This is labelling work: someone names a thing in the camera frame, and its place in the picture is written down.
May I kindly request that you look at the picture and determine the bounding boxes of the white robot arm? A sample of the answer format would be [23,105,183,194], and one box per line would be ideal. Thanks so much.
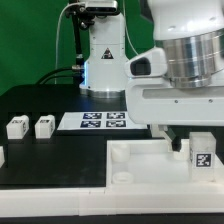
[80,0,224,151]

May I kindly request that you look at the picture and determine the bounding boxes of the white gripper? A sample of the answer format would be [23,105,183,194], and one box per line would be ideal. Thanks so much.
[126,78,224,152]

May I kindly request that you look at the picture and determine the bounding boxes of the white sheet with tags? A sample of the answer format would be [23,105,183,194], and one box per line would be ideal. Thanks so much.
[58,111,147,131]

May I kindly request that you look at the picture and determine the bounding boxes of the white block left edge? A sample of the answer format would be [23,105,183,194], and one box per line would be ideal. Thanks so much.
[0,146,5,168]

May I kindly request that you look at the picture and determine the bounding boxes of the white cable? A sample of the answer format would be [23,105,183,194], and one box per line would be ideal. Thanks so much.
[54,1,73,84]

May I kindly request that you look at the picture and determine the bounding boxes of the white square tabletop part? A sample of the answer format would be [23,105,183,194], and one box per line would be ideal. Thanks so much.
[106,139,224,193]

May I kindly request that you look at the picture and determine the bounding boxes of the white front fence bar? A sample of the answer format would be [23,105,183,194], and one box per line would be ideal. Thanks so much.
[0,189,224,218]

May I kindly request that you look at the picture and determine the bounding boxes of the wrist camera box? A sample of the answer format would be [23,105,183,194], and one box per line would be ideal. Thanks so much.
[124,47,168,78]

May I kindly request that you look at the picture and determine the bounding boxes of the black cables at base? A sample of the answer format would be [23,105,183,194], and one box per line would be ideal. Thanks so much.
[35,65,84,86]

